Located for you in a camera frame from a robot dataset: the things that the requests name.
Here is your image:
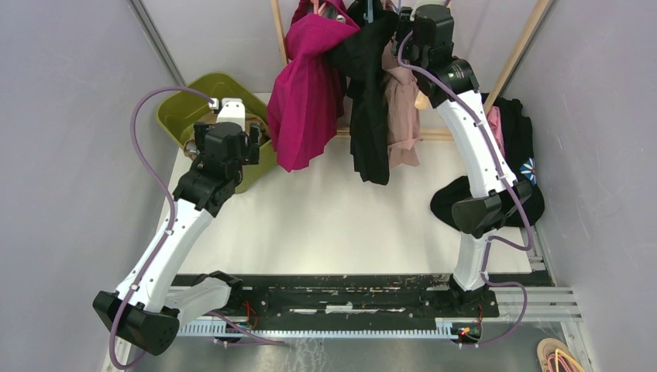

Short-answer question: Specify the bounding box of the grey wall conduit strip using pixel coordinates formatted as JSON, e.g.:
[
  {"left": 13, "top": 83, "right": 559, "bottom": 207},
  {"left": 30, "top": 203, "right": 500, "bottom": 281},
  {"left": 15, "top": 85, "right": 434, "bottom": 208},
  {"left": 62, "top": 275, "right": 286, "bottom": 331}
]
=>
[{"left": 128, "top": 0, "right": 187, "bottom": 85}]

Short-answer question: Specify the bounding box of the beige wooden hanger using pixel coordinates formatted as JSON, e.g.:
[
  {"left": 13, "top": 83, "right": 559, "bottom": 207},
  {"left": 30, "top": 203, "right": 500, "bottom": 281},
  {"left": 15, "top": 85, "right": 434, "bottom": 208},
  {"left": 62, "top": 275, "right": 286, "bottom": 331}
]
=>
[{"left": 414, "top": 91, "right": 432, "bottom": 111}]

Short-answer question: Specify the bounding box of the grey toothed cable rail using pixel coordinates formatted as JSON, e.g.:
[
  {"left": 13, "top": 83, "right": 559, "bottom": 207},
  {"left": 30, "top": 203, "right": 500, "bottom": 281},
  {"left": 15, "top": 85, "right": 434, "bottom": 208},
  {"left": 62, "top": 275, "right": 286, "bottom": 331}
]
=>
[{"left": 177, "top": 317, "right": 458, "bottom": 340}]

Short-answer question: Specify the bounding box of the magenta skirt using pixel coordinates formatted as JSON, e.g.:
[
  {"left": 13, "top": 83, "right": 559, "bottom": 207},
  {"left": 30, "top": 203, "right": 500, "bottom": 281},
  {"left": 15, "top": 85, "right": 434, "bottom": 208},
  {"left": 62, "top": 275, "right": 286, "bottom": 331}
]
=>
[{"left": 267, "top": 1, "right": 359, "bottom": 172}]

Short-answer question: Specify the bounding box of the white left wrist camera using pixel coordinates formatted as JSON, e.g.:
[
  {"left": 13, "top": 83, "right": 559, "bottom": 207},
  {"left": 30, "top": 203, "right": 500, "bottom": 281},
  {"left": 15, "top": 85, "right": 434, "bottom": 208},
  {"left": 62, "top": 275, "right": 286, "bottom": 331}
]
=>
[{"left": 212, "top": 98, "right": 246, "bottom": 129}]

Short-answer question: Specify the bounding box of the black garment pile with flower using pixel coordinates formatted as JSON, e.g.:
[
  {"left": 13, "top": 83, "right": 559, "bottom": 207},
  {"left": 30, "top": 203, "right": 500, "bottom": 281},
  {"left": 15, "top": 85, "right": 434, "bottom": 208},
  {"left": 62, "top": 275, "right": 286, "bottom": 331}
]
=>
[{"left": 429, "top": 97, "right": 545, "bottom": 229}]

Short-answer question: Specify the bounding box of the grey-blue plastic hanger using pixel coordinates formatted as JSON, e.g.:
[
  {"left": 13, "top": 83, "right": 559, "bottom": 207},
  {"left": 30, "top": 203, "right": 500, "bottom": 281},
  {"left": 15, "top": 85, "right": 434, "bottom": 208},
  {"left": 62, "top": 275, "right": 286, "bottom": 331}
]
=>
[{"left": 363, "top": 0, "right": 374, "bottom": 23}]

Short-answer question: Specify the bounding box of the pink hanger hook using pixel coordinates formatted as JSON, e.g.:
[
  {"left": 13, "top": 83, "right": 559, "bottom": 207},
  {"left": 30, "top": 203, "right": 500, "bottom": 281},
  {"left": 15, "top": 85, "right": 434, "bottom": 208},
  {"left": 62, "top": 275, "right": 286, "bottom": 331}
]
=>
[{"left": 311, "top": 0, "right": 326, "bottom": 16}]

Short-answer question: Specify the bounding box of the pink cloth on pile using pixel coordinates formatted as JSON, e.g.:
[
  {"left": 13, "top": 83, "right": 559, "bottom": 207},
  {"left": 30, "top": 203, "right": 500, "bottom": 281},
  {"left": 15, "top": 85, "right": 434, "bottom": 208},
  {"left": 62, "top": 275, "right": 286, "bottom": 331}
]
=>
[{"left": 487, "top": 106, "right": 505, "bottom": 157}]

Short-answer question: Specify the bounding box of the hangers bundle in corner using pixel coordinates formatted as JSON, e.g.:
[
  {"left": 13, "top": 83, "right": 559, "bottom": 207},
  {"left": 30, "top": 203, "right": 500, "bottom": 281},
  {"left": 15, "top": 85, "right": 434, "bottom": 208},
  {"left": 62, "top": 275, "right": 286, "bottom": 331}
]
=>
[{"left": 537, "top": 338, "right": 585, "bottom": 372}]

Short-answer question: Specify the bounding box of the light blue hanger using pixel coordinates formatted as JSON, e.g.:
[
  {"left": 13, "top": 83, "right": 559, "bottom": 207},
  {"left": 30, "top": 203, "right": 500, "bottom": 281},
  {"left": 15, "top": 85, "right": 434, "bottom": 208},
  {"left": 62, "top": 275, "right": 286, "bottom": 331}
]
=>
[{"left": 386, "top": 0, "right": 401, "bottom": 13}]

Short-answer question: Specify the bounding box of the brown skirt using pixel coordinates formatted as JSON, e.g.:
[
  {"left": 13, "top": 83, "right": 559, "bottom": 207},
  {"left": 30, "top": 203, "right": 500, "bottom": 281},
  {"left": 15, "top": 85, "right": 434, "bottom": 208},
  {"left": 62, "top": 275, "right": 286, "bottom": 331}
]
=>
[{"left": 183, "top": 112, "right": 270, "bottom": 160}]

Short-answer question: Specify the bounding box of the light pink dress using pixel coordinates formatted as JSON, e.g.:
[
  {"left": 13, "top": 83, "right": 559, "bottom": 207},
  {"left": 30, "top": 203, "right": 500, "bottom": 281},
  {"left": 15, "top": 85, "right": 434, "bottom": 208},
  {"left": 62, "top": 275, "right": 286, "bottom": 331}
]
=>
[{"left": 381, "top": 42, "right": 420, "bottom": 168}]

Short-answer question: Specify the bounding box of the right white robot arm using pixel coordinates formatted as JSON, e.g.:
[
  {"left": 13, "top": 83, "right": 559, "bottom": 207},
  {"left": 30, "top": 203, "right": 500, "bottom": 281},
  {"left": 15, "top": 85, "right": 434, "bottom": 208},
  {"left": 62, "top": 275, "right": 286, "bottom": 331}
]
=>
[{"left": 394, "top": 1, "right": 531, "bottom": 316}]

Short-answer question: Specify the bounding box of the wooden clothes rack frame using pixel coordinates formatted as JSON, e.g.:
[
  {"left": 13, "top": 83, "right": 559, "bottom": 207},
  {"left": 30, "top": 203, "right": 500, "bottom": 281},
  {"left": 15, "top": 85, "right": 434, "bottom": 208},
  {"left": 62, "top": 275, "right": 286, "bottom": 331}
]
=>
[{"left": 270, "top": 0, "right": 553, "bottom": 111}]

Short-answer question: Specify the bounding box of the olive green plastic basket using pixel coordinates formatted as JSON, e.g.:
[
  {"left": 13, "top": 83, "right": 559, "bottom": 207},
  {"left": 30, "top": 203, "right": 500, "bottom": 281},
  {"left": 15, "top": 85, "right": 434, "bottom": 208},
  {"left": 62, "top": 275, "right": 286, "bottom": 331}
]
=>
[{"left": 157, "top": 72, "right": 277, "bottom": 194}]

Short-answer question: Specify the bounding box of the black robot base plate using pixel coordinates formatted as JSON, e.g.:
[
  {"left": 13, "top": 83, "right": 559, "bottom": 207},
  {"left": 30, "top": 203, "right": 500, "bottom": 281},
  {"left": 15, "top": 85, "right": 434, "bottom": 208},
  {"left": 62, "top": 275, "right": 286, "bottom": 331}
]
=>
[{"left": 171, "top": 273, "right": 500, "bottom": 332}]

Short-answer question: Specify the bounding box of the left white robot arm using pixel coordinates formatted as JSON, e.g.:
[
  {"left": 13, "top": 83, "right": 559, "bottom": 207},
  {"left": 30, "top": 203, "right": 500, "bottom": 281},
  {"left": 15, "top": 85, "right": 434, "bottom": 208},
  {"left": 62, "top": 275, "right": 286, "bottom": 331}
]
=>
[{"left": 92, "top": 122, "right": 261, "bottom": 356}]

